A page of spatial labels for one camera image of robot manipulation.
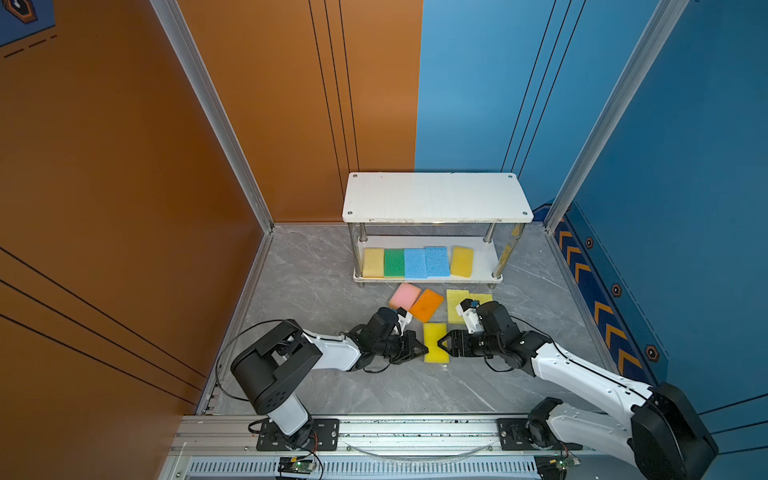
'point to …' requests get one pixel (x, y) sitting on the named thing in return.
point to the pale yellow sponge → (373, 262)
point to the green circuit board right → (566, 462)
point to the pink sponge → (405, 296)
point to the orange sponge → (427, 305)
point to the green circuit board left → (304, 465)
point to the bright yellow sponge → (432, 334)
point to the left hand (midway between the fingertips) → (431, 350)
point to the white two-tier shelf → (433, 228)
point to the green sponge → (394, 262)
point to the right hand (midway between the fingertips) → (443, 345)
